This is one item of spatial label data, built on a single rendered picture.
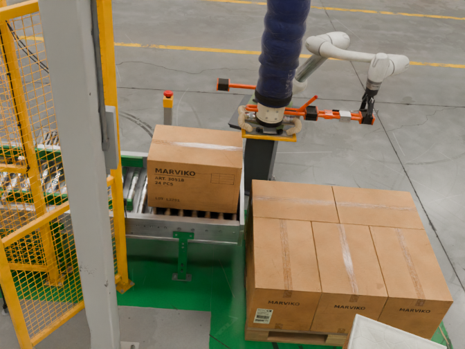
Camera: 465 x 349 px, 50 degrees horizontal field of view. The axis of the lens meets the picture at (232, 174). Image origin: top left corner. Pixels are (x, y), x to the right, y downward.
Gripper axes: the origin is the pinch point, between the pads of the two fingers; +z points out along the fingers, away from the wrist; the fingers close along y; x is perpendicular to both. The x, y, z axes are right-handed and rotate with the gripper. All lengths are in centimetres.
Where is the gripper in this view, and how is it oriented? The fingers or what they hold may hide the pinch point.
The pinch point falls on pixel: (364, 115)
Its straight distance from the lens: 326.8
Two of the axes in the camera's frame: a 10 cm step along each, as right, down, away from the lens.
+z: -0.9, 7.7, 6.3
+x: 10.0, 0.8, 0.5
